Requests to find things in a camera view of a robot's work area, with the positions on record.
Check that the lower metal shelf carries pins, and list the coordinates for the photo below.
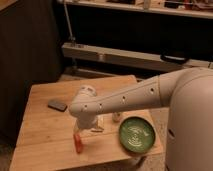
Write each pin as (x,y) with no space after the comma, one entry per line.
(127,58)

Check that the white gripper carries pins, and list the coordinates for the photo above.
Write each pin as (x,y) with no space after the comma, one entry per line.
(85,123)

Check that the metal shelf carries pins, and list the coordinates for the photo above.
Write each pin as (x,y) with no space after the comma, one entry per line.
(127,58)
(146,7)

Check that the metal shelf post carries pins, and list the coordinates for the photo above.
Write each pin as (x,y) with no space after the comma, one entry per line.
(72,38)

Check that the upper metal shelf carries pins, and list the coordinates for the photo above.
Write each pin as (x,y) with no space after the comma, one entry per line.
(146,7)

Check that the dark grey sponge block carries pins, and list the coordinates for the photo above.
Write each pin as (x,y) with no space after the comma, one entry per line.
(57,105)

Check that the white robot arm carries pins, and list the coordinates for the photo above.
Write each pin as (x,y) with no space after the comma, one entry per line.
(187,93)

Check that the wooden table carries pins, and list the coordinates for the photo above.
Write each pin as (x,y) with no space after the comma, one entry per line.
(45,141)

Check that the black handle on shelf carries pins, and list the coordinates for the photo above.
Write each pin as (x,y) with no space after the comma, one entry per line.
(176,60)

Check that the green round bowl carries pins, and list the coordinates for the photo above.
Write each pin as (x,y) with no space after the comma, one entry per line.
(136,135)

